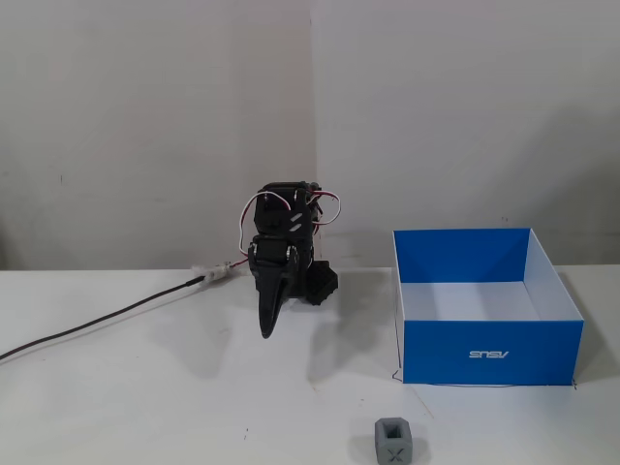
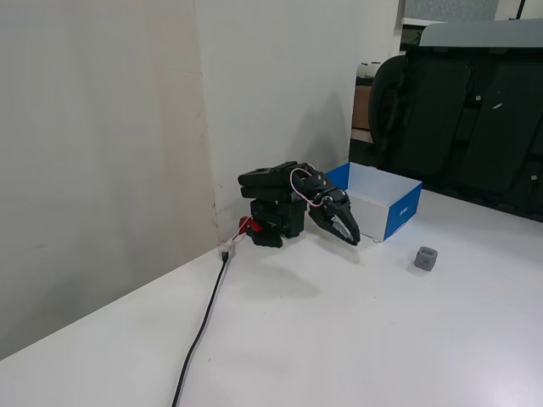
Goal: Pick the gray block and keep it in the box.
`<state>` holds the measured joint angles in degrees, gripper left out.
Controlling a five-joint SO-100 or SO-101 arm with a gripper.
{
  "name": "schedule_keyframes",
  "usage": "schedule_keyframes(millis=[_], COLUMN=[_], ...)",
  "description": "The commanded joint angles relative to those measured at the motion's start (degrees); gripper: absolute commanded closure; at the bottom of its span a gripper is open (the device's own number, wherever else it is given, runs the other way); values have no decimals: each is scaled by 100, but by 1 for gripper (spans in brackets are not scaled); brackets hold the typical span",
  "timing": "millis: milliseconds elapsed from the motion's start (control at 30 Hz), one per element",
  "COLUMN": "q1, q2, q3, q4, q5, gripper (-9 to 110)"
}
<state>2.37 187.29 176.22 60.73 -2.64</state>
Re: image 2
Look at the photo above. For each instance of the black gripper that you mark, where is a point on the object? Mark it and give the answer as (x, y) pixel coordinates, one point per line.
(336, 206)

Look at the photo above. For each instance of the small gray block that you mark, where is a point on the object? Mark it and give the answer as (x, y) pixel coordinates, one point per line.
(425, 259)

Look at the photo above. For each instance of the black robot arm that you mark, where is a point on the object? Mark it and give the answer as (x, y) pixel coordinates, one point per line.
(271, 199)

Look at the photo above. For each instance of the blue and white cardboard box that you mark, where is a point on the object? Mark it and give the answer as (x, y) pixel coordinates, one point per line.
(382, 212)

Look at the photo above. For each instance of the brown cardboard box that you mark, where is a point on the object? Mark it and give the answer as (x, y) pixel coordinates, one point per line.
(361, 106)

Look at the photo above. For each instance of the red table clamp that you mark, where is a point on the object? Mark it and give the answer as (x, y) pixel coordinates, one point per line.
(245, 224)

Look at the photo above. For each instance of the small white connector board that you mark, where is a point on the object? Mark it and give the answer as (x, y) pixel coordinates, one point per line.
(225, 249)

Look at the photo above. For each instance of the black office chair back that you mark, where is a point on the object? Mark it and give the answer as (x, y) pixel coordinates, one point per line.
(384, 110)

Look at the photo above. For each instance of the gray rounded panel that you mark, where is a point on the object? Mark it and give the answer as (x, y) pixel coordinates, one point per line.
(479, 34)

